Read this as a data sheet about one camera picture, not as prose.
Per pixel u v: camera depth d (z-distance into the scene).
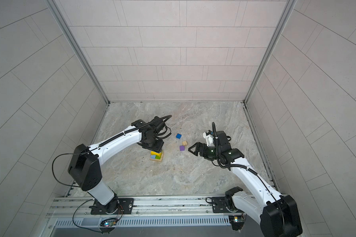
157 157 0.85
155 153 0.86
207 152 0.68
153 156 0.85
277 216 0.38
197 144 0.69
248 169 0.49
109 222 0.64
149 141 0.68
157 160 0.86
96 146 0.46
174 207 0.71
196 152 0.68
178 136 0.96
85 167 0.43
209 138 0.74
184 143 0.93
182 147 0.91
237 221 0.68
